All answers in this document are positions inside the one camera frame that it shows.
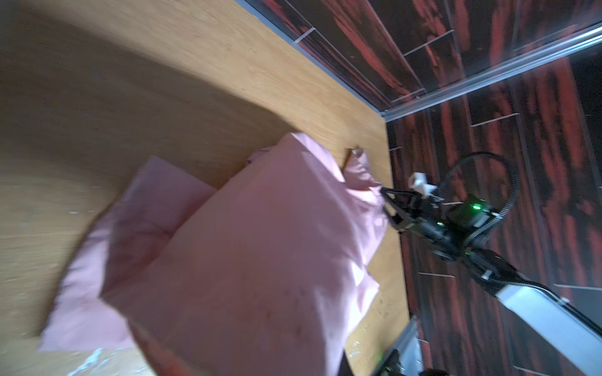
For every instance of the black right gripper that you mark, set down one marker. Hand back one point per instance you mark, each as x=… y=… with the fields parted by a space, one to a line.
x=453 y=233

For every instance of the pink zip-up jacket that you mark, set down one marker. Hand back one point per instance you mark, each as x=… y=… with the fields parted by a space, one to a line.
x=264 y=276

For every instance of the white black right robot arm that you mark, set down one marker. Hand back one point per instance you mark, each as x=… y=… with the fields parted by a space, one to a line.
x=564 y=327

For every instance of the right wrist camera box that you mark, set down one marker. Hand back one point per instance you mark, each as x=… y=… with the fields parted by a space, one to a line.
x=418 y=182

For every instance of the aluminium frame rail right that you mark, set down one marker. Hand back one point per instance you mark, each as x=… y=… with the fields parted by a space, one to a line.
x=389 y=53

